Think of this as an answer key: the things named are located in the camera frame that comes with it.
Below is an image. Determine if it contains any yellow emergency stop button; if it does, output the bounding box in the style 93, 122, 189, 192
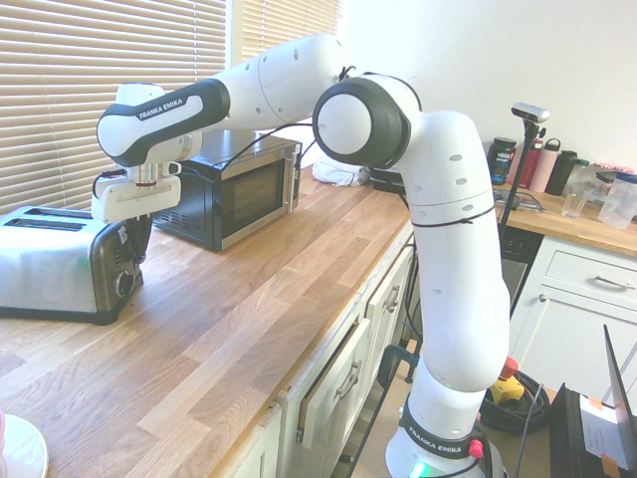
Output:
489, 355, 527, 405

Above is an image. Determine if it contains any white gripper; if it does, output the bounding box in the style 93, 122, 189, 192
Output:
91, 173, 181, 263

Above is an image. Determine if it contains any dark red water bottle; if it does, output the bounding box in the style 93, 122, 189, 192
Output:
507, 138, 544, 190

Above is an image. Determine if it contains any white cloth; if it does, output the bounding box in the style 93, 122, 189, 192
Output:
312, 153, 374, 189

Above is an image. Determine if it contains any beige window blind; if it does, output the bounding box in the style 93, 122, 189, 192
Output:
242, 0, 342, 57
0, 0, 228, 211

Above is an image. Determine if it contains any green clamp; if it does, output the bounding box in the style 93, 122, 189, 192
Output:
377, 343, 420, 387

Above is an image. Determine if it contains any stainless steel two-slot toaster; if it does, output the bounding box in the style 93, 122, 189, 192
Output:
0, 205, 153, 328

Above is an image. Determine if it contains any metal open drawer handle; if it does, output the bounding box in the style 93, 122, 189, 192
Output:
333, 359, 362, 400

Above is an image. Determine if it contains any white open drawer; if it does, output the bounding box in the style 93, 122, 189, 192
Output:
296, 317, 372, 447

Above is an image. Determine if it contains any black box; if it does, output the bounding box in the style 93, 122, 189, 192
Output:
369, 167, 408, 196

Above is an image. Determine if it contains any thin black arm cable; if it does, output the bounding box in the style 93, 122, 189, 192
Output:
92, 63, 360, 200

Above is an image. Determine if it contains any pink water bottle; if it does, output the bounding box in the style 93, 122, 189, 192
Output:
529, 137, 562, 195

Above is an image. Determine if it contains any black laptop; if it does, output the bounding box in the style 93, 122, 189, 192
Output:
548, 323, 637, 478

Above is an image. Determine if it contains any black camera stand pole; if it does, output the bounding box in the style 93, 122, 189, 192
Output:
497, 120, 547, 241

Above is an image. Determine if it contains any clear drinking glass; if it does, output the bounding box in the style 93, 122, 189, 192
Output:
560, 180, 589, 221

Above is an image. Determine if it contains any black and steel microwave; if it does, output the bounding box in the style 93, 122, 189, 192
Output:
151, 128, 305, 252

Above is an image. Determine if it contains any white plate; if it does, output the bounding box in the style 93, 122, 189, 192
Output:
0, 412, 51, 478

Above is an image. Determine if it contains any clear plastic jar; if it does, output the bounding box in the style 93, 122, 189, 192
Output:
571, 158, 606, 201

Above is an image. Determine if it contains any clear pitcher blue lid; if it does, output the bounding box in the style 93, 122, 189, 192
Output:
596, 171, 637, 231

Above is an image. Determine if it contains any black dishwasher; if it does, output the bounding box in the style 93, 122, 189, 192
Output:
499, 230, 544, 311

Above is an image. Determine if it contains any black water bottle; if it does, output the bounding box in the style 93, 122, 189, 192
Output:
544, 148, 579, 197

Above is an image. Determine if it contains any grey camera on stand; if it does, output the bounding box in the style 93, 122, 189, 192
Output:
511, 102, 552, 124

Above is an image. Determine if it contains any coiled thick black cable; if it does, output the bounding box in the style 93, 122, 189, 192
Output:
479, 367, 551, 430

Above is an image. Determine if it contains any black supplement tub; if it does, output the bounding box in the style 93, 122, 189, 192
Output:
489, 136, 520, 187

